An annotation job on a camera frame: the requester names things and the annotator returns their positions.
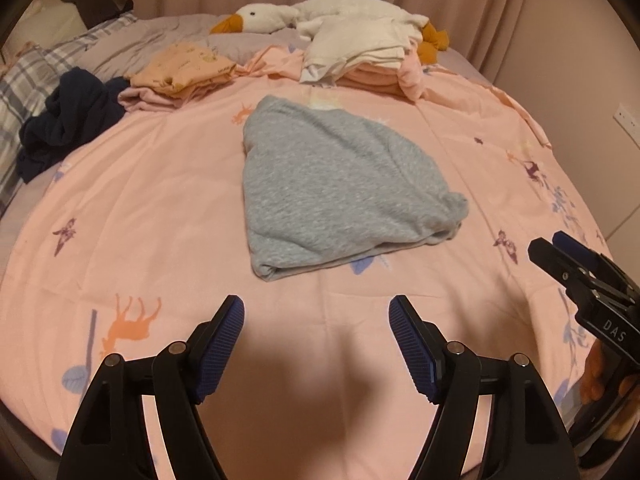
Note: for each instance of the white goose plush toy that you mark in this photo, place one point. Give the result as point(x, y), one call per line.
point(340, 10)

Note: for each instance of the grey knit sweater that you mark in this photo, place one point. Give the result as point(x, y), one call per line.
point(330, 185)

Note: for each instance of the person's right hand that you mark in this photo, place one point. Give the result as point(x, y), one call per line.
point(595, 375)

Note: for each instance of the navy crumpled garment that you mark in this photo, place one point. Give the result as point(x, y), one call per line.
point(65, 115)

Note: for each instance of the white wall socket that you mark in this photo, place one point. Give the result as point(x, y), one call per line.
point(628, 117)

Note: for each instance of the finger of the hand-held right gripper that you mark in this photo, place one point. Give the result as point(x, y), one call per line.
point(580, 250)
point(555, 260)

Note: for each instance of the pink animal print duvet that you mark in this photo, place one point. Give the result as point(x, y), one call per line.
point(175, 210)

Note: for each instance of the orange folded garment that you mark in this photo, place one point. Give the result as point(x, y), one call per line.
point(185, 67)

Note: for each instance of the dark brown garment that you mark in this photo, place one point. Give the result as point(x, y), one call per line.
point(100, 10)

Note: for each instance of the pale pink folded garment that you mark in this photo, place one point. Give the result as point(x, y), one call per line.
point(150, 100)

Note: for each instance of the cream folded garment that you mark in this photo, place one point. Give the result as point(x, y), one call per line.
point(360, 42)

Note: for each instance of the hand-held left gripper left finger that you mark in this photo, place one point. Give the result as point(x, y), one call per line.
point(220, 350)

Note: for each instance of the plaid pillow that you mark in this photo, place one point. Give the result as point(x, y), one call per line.
point(30, 75)

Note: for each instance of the pink folded clothes stack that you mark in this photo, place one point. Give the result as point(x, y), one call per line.
point(385, 80)

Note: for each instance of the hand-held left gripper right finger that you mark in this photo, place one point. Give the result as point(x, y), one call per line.
point(412, 345)

